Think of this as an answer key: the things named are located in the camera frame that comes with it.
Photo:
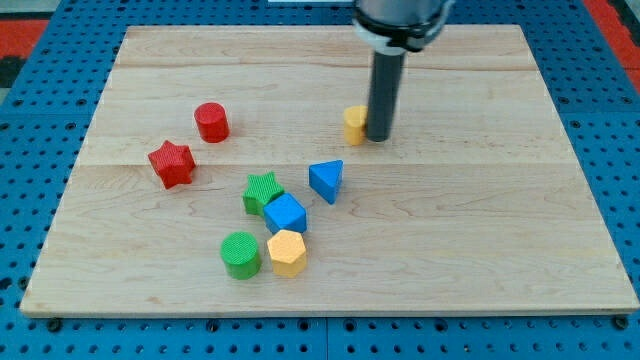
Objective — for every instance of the green star block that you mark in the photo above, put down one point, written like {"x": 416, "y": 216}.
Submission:
{"x": 261, "y": 190}

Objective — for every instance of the wooden board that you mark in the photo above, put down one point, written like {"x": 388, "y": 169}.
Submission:
{"x": 475, "y": 206}

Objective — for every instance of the red star block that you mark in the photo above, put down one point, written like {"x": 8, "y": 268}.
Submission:
{"x": 172, "y": 163}

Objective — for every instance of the yellow block behind rod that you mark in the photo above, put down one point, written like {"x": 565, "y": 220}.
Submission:
{"x": 354, "y": 124}

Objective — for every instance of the red cylinder block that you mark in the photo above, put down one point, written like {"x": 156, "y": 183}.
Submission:
{"x": 212, "y": 122}

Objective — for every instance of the green cylinder block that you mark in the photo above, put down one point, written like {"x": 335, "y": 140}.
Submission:
{"x": 240, "y": 254}

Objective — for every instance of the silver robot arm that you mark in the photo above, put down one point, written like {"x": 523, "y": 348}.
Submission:
{"x": 393, "y": 29}

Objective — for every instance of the blue cube block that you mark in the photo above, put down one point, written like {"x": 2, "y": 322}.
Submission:
{"x": 285, "y": 213}

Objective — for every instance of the blue triangle block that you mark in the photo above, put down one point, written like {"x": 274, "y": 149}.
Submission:
{"x": 326, "y": 179}

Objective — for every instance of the yellow hexagon block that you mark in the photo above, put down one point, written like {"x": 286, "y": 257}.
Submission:
{"x": 288, "y": 253}

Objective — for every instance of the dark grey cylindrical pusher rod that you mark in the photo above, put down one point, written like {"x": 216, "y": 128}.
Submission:
{"x": 386, "y": 74}

